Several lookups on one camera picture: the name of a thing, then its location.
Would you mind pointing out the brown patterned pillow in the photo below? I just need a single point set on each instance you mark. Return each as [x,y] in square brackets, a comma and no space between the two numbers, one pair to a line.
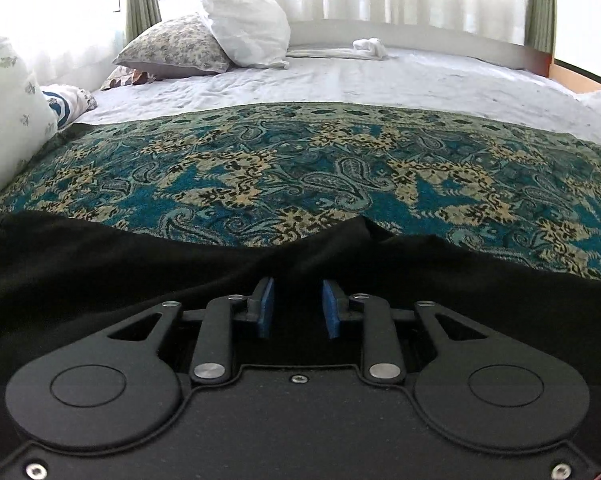
[125,77]

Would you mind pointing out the grey floral pillow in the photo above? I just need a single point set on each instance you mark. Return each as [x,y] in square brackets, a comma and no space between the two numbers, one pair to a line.
[178,47]

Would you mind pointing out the white rolled towel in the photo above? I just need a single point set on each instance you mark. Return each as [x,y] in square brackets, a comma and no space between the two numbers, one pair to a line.
[369,48]

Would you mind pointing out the black pants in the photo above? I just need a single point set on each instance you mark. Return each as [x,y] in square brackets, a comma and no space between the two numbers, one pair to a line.
[105,270]

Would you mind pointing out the white bed sheet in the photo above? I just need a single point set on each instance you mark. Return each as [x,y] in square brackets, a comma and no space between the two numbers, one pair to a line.
[380,80]

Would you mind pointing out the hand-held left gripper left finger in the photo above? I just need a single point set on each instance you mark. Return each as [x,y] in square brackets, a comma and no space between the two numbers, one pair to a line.
[265,310]

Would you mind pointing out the blue white striped cloth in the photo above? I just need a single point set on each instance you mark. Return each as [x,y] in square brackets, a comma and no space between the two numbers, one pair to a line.
[65,102]

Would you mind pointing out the grey bed headboard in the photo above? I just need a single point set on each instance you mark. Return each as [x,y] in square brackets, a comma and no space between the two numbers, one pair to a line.
[430,35]

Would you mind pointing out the teal paisley blanket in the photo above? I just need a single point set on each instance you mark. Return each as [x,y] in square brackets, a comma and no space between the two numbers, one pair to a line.
[300,170]

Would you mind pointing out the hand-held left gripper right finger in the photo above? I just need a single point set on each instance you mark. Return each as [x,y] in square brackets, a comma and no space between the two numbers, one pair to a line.
[332,310]

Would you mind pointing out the white green-leaf pillow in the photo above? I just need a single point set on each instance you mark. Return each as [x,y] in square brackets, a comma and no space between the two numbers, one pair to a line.
[8,115]

